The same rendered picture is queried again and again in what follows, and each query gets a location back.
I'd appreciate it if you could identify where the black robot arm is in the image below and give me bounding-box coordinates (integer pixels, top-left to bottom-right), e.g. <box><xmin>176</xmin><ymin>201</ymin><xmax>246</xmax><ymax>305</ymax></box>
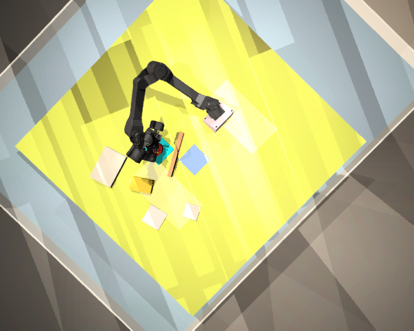
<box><xmin>124</xmin><ymin>60</ymin><xmax>225</xmax><ymax>163</ymax></box>

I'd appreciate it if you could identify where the yellow rectangular block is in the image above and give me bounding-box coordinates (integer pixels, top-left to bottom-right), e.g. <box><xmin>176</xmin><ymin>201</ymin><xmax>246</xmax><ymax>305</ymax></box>
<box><xmin>130</xmin><ymin>176</ymin><xmax>154</xmax><ymax>194</ymax></box>

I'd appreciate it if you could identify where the orange flat bar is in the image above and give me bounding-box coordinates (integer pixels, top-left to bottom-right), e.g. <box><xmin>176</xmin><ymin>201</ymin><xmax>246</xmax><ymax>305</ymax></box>
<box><xmin>167</xmin><ymin>132</ymin><xmax>184</xmax><ymax>177</ymax></box>

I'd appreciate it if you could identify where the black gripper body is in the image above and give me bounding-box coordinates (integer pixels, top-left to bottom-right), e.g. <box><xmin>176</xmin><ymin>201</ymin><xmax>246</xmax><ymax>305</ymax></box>
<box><xmin>142</xmin><ymin>120</ymin><xmax>164</xmax><ymax>163</ymax></box>

